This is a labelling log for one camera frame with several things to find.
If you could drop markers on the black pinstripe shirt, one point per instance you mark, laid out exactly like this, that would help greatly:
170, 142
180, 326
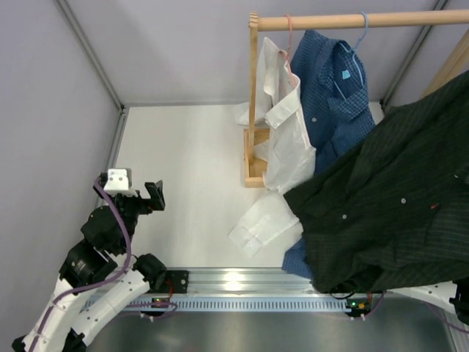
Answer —
393, 211

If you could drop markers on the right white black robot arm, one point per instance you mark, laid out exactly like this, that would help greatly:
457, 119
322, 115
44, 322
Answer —
449, 296

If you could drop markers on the blue hanger holding shirt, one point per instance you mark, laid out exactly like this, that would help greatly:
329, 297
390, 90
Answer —
349, 74

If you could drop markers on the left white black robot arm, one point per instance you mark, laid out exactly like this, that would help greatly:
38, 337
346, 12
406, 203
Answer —
97, 280

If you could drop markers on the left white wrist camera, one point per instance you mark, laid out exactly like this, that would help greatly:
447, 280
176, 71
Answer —
119, 181

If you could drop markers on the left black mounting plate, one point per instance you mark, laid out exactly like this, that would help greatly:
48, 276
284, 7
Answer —
176, 282

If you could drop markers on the aluminium frame post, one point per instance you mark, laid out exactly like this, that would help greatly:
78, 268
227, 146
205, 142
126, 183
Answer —
425, 55
77, 30

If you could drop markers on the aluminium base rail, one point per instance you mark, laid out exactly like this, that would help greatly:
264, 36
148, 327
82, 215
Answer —
246, 282

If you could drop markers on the blue checked shirt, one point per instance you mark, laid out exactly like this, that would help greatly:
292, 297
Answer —
334, 125

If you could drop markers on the grey slotted cable duct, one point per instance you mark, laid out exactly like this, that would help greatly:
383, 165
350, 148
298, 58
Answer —
250, 304

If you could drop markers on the left aluminium frame post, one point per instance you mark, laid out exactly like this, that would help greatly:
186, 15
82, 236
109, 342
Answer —
77, 30

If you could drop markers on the pink wire hanger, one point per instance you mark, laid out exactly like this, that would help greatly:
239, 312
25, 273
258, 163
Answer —
289, 47

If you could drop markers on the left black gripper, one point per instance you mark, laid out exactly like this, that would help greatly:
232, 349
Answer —
155, 191

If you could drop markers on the right aluminium frame post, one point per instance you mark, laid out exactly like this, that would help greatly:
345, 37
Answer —
425, 55

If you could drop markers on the wooden clothes rack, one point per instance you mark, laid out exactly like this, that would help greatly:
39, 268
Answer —
254, 167

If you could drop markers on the white shirt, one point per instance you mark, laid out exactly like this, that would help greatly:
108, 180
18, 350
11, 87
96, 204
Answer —
288, 152

